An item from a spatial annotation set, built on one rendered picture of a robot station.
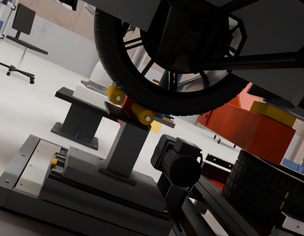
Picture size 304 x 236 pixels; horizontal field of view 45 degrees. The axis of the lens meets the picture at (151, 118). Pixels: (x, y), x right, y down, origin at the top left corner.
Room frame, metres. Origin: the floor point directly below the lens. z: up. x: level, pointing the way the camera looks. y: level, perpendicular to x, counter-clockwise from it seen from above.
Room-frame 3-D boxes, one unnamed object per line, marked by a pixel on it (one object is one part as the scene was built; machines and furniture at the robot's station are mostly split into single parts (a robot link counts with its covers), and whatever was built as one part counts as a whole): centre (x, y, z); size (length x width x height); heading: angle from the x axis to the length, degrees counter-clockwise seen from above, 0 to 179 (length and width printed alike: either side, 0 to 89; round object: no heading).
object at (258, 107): (1.55, -0.46, 0.70); 0.14 x 0.14 x 0.05; 13
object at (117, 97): (1.50, 0.18, 0.51); 0.29 x 0.06 x 0.06; 13
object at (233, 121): (1.72, -0.42, 0.69); 0.52 x 0.17 x 0.35; 13
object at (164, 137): (1.73, -0.21, 0.26); 0.42 x 0.18 x 0.35; 13
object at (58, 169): (1.46, 0.04, 0.13); 0.50 x 0.36 x 0.10; 103
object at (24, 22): (4.65, 1.84, 0.43); 0.55 x 0.55 x 0.87
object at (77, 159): (1.46, 0.04, 0.32); 0.40 x 0.30 x 0.28; 103
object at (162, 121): (2.26, 0.08, 0.44); 0.43 x 0.17 x 0.03; 103
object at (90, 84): (2.81, 0.50, 0.42); 0.22 x 0.18 x 0.06; 110
